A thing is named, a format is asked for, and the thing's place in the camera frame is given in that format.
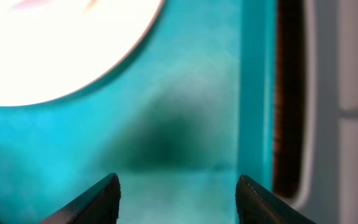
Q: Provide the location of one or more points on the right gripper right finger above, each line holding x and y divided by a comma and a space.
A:
256, 205

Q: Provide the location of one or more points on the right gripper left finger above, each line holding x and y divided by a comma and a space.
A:
98, 204

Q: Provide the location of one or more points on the pink plate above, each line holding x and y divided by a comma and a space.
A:
50, 49

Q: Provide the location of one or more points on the grey dishwasher rack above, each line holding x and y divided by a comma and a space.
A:
328, 189

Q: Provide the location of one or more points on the teal serving tray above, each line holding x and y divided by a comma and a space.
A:
178, 121

